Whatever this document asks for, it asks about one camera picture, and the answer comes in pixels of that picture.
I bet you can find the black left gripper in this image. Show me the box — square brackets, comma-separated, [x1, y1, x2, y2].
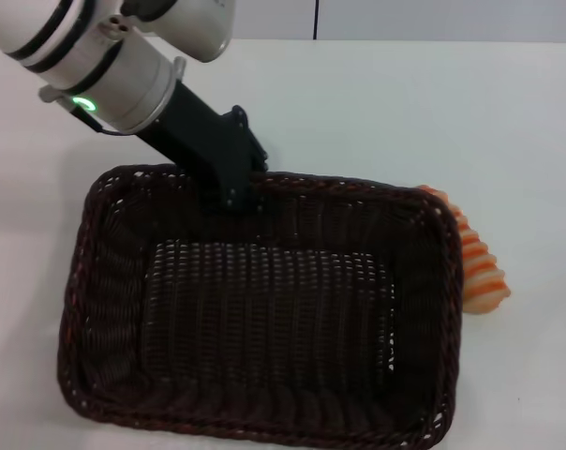
[136, 80, 270, 218]

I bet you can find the orange striped bread roll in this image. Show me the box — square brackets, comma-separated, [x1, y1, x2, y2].
[416, 185, 513, 314]

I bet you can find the dark brown woven basket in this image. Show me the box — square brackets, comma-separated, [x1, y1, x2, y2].
[55, 163, 465, 450]

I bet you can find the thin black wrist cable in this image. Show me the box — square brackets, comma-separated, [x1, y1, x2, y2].
[73, 103, 126, 138]

